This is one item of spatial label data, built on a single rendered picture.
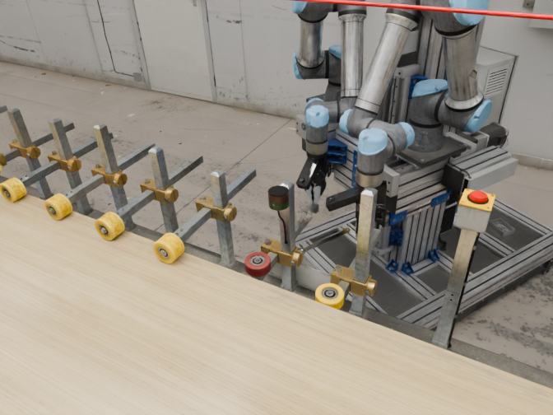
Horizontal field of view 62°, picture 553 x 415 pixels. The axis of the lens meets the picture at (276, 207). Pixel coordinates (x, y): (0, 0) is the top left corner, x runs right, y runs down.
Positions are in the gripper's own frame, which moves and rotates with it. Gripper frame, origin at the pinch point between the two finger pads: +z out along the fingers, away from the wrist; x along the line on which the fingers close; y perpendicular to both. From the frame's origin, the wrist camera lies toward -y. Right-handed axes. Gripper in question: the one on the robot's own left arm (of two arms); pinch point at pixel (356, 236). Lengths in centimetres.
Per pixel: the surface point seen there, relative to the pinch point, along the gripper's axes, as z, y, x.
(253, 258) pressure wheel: 3.2, -31.0, -10.0
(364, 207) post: -18.9, 1.1, -10.9
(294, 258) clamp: 7.8, -19.2, -3.9
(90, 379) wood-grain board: 4, -61, -56
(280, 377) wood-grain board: 4, -17, -50
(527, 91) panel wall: 38, 119, 224
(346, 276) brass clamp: 8.5, -2.6, -9.1
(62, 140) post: -12, -114, 32
